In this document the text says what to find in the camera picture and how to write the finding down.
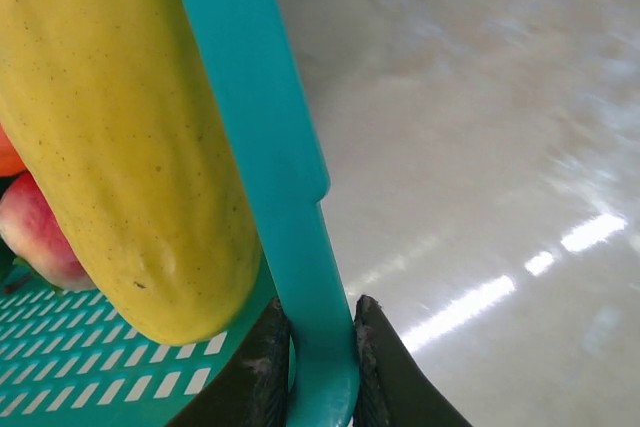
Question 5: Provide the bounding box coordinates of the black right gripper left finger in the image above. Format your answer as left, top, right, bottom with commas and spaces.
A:
164, 296, 294, 427

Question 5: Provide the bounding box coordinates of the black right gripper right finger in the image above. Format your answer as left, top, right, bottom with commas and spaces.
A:
352, 295, 474, 427

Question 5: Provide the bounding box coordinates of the teal plastic mesh basket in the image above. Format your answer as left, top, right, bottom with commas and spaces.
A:
0, 0, 361, 427

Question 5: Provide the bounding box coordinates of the fake orange fruit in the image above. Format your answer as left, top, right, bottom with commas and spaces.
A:
0, 124, 26, 178

